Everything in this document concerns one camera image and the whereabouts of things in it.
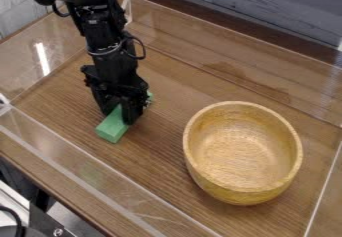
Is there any black metal stand base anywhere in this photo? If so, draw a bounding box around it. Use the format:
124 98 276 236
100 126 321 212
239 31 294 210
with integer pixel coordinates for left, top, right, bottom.
25 205 68 237

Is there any clear acrylic tray wall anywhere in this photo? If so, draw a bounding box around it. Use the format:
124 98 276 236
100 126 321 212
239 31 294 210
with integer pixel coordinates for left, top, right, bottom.
0 0 342 237

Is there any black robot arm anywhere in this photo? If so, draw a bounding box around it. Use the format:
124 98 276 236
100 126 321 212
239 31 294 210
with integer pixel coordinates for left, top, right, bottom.
33 0 148 125

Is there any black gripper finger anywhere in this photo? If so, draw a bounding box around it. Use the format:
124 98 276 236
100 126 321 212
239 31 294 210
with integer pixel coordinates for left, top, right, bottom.
121 96 148 125
91 84 120 115

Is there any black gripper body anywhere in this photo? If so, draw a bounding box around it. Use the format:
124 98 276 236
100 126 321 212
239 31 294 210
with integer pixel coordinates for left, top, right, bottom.
80 42 148 101

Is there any black cable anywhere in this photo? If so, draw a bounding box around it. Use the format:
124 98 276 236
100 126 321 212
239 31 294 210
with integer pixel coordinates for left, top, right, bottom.
0 204 24 237

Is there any green rectangular block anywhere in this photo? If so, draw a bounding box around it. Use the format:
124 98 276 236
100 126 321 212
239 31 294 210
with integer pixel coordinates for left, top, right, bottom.
93 91 155 145

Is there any brown wooden bowl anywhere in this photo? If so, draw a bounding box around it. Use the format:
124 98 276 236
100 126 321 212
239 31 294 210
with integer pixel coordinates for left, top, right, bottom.
183 101 303 206

